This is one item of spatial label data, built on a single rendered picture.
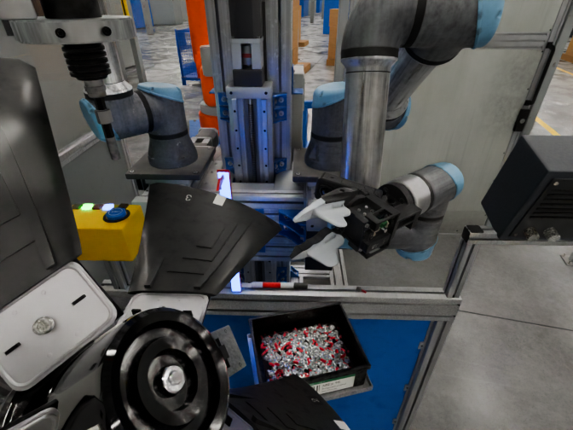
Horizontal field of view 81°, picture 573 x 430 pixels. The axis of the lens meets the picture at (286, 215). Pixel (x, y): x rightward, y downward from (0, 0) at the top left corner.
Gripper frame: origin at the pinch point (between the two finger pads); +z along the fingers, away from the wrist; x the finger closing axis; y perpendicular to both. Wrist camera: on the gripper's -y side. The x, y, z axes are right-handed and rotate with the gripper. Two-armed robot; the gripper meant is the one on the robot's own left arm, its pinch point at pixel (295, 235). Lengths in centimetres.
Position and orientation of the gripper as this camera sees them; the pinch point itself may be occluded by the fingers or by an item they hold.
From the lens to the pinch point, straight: 49.6
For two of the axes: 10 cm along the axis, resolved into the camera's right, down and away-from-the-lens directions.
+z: -8.2, 3.1, -4.8
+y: 5.7, 5.3, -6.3
